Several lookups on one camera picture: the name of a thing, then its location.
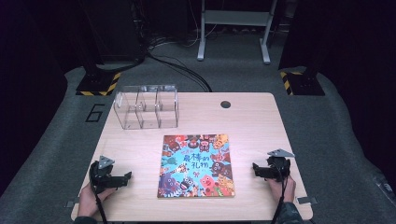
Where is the colourful picture book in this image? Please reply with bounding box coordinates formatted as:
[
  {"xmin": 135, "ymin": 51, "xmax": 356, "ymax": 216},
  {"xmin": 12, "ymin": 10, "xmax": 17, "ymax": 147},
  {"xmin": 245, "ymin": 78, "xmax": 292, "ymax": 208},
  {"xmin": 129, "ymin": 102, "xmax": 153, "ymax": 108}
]
[{"xmin": 157, "ymin": 133, "xmax": 236, "ymax": 199}]

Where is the left hand-held gripper black cable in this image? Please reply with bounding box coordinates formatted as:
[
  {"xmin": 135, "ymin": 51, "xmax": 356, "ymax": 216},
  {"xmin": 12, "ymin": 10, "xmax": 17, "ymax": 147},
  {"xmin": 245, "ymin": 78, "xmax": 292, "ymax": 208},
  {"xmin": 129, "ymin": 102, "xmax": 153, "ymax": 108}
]
[{"xmin": 89, "ymin": 161, "xmax": 108, "ymax": 224}]

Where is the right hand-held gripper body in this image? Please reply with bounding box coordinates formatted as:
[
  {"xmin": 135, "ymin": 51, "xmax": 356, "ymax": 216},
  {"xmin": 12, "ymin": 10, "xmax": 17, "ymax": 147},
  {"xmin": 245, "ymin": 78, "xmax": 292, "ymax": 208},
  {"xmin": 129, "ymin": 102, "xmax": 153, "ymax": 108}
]
[{"xmin": 265, "ymin": 148, "xmax": 295, "ymax": 182}]

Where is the white floor cable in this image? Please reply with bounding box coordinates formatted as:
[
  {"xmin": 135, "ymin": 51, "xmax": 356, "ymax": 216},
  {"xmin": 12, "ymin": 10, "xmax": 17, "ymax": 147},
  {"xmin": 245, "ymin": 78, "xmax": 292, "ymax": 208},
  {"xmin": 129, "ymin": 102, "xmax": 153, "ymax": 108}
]
[{"xmin": 148, "ymin": 27, "xmax": 219, "ymax": 49}]

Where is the person's right hand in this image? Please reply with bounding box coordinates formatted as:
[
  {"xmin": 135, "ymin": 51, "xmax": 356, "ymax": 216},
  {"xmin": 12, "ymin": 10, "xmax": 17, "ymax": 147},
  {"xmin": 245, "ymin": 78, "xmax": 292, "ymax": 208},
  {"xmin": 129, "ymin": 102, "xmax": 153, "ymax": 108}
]
[{"xmin": 267, "ymin": 175, "xmax": 297, "ymax": 205}]

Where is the hand-held gripper black cable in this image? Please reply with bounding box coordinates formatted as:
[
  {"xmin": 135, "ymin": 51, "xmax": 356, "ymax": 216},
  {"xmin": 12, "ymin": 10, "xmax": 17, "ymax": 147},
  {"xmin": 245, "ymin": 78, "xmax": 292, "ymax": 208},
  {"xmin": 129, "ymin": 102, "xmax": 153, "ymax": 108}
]
[
  {"xmin": 270, "ymin": 161, "xmax": 289, "ymax": 224},
  {"xmin": 89, "ymin": 161, "xmax": 108, "ymax": 224}
]

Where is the right hand-held gripper black cable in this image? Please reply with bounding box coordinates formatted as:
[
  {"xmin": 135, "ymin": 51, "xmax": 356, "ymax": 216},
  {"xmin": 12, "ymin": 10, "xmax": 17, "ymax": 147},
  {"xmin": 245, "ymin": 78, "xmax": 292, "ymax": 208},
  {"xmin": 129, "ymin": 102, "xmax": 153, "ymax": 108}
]
[{"xmin": 270, "ymin": 161, "xmax": 289, "ymax": 224}]

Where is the person's left hand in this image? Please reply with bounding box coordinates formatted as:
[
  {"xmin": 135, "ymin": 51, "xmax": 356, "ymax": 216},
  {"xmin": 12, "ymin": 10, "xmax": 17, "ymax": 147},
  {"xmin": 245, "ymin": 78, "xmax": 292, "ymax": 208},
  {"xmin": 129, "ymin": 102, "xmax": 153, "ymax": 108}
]
[{"xmin": 77, "ymin": 183, "xmax": 117, "ymax": 217}]

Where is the clear acrylic organizer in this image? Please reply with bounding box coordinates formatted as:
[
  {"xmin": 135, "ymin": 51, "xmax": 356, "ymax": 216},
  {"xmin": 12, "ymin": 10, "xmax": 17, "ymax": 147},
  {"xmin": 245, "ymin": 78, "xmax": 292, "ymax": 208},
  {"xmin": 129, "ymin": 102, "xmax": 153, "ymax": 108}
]
[{"xmin": 113, "ymin": 84, "xmax": 179, "ymax": 131}]

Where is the black stand with hazard stripes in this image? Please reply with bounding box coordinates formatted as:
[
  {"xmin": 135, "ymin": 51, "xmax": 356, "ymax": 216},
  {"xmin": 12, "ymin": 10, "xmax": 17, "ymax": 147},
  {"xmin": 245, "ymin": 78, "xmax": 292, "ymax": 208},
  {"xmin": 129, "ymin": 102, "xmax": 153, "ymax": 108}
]
[
  {"xmin": 279, "ymin": 66, "xmax": 326, "ymax": 96},
  {"xmin": 75, "ymin": 0, "xmax": 121, "ymax": 97}
]

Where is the black equipment case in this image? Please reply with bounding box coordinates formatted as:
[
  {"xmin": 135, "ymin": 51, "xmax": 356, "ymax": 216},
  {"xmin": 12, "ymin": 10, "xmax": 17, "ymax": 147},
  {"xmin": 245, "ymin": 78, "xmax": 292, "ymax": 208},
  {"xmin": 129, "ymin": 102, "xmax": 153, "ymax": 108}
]
[{"xmin": 94, "ymin": 0, "xmax": 147, "ymax": 63}]

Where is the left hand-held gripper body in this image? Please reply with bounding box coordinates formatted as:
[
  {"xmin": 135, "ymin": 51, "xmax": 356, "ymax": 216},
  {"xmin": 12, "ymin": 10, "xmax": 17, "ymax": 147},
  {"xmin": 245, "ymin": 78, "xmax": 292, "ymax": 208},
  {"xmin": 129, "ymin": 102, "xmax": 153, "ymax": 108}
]
[{"xmin": 89, "ymin": 155, "xmax": 126, "ymax": 194}]

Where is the black floor cable bundle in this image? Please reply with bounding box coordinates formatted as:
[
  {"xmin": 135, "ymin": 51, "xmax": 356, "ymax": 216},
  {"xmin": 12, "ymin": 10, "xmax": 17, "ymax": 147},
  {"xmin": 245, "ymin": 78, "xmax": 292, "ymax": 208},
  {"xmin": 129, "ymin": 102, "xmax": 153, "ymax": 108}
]
[{"xmin": 146, "ymin": 50, "xmax": 214, "ymax": 93}]

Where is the white metal stand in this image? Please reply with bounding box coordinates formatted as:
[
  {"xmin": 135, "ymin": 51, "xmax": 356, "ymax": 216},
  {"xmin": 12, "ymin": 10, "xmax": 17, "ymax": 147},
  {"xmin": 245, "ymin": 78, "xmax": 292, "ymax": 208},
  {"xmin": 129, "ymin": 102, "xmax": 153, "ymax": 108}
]
[{"xmin": 196, "ymin": 0, "xmax": 278, "ymax": 65}]

